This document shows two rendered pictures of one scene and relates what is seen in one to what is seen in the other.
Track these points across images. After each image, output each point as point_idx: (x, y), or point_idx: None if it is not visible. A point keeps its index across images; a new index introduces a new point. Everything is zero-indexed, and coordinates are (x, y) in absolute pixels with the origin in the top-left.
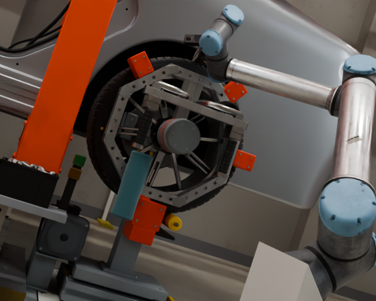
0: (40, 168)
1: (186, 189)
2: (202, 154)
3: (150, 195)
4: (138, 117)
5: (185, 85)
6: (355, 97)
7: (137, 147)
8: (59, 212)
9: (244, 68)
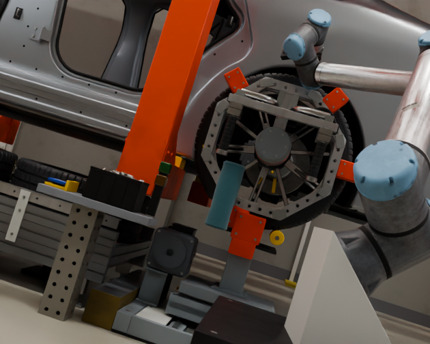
0: (129, 176)
1: None
2: None
3: (249, 208)
4: None
5: (281, 96)
6: (422, 67)
7: (220, 152)
8: (144, 216)
9: (331, 69)
